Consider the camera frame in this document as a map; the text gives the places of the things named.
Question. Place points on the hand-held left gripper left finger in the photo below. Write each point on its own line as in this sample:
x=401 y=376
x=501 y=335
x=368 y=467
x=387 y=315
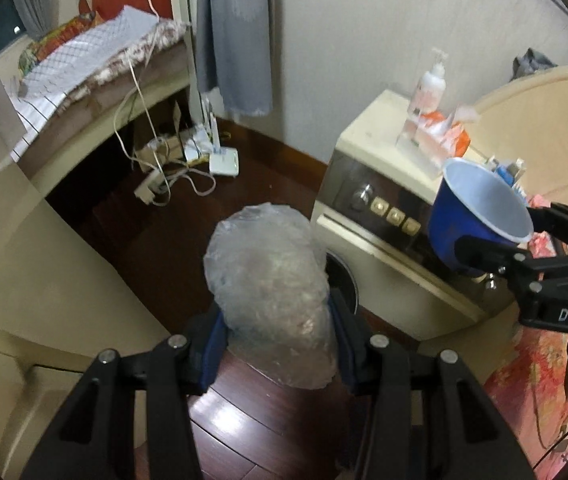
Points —
x=214 y=360

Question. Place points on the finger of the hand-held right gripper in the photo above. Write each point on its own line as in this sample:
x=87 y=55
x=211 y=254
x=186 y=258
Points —
x=563 y=225
x=486 y=257

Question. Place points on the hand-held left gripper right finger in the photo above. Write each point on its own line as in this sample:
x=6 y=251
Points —
x=346 y=347

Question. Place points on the blue cup with white inside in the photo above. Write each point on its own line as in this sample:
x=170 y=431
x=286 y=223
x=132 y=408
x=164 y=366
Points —
x=443 y=230

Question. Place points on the black trash bin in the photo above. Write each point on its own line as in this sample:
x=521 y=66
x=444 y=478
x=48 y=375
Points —
x=346 y=280

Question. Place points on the clear plastic bag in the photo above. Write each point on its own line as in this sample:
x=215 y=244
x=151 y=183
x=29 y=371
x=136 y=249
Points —
x=269 y=285

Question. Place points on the blue and white tube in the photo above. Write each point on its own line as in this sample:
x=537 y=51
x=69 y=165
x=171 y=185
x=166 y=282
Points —
x=511 y=175

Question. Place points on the pink floral blanket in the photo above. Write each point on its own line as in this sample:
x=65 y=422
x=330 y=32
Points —
x=523 y=375

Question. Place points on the cream curved bed board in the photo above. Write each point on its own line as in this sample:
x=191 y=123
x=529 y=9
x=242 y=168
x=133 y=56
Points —
x=538 y=110

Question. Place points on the orange packet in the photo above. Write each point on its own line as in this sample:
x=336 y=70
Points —
x=456 y=140

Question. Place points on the grey cloth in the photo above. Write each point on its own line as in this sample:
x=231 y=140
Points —
x=533 y=65

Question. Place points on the cream and grey appliance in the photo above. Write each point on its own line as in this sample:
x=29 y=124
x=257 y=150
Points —
x=378 y=125

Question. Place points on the white pump bottle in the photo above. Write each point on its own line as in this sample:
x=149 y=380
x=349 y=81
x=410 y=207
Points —
x=431 y=90

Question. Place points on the white router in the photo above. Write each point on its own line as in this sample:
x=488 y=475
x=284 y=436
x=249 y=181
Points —
x=224 y=162

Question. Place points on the white power adapter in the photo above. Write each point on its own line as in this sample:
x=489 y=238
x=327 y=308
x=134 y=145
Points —
x=194 y=147

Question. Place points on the beige power strip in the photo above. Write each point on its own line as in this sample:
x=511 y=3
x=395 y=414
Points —
x=161 y=146

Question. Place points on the bed with striped sheet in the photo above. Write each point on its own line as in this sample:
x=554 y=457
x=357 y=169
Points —
x=89 y=120

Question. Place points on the grey curtain with tieback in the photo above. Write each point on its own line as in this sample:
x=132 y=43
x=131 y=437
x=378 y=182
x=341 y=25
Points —
x=239 y=35

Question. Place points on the fuzzy brown blanket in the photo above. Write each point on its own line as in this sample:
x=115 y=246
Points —
x=164 y=32

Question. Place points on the white grid-patterned bed mat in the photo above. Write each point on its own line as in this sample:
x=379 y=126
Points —
x=89 y=45

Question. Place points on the colourful patterned pillow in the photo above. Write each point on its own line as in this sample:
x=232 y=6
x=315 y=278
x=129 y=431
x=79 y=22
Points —
x=59 y=35

